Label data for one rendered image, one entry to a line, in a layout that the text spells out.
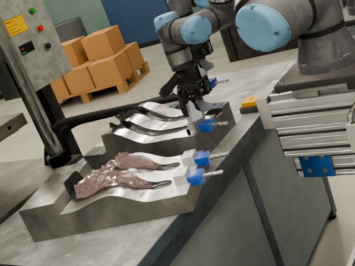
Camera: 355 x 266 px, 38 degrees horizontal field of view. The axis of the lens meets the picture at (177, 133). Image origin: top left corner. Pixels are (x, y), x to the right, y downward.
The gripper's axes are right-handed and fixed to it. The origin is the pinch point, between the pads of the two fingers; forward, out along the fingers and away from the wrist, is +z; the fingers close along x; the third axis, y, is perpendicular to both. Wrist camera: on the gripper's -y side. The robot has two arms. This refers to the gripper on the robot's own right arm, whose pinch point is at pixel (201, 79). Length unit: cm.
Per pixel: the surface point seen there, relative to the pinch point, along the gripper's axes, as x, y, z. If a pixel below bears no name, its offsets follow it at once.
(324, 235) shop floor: 33, 14, 95
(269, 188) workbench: -5.6, 16.0, 44.6
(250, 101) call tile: -0.2, 17.0, 11.4
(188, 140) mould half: -36.1, 11.6, 7.2
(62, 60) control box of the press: 9, -73, -18
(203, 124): -31.3, 15.7, 4.6
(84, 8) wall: 603, -581, 5
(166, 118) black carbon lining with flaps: -17.5, -8.1, 6.3
